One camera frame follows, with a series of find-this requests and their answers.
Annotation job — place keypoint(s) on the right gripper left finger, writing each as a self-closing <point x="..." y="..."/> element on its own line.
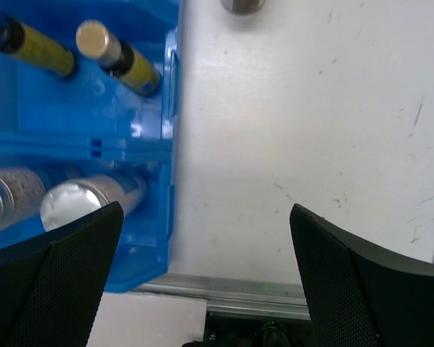
<point x="51" y="285"/>

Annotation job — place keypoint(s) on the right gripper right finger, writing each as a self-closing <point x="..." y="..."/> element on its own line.
<point x="359" y="293"/>

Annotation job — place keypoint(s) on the silver-lid shaker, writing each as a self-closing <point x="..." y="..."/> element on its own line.
<point x="76" y="198"/>
<point x="23" y="188"/>

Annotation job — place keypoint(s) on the yellow-label small bottle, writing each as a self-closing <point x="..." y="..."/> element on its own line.
<point x="117" y="58"/>
<point x="32" y="47"/>

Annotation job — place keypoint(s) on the dark sauce jar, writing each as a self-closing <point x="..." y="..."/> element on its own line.
<point x="242" y="7"/>

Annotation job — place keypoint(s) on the blue three-compartment plastic bin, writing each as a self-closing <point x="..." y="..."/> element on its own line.
<point x="96" y="123"/>

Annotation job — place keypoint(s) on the front aluminium frame rail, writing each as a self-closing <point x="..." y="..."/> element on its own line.
<point x="237" y="297"/>

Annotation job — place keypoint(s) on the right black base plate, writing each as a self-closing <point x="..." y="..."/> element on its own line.
<point x="222" y="329"/>

